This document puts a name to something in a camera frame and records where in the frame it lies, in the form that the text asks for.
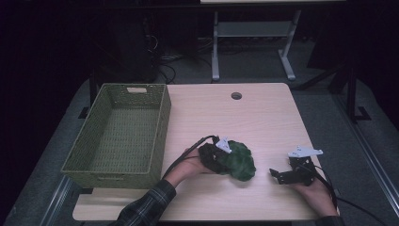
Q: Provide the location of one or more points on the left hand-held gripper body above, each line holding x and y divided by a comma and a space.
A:
208, 157

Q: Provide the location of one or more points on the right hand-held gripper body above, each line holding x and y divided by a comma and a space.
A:
302, 171

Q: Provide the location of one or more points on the green fleece garment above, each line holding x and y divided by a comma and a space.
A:
240, 161

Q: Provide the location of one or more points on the green woven basket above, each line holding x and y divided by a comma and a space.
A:
94, 150

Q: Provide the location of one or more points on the person's left hand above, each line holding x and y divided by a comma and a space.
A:
186, 168

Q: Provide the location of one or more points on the person's right hand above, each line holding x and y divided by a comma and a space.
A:
320, 199

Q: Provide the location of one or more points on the black metal stand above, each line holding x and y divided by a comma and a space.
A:
92, 91
352, 94

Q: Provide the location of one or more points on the metal floor rail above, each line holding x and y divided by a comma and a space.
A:
370, 157
56, 201

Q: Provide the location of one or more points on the white metal table frame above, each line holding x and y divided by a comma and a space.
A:
251, 29

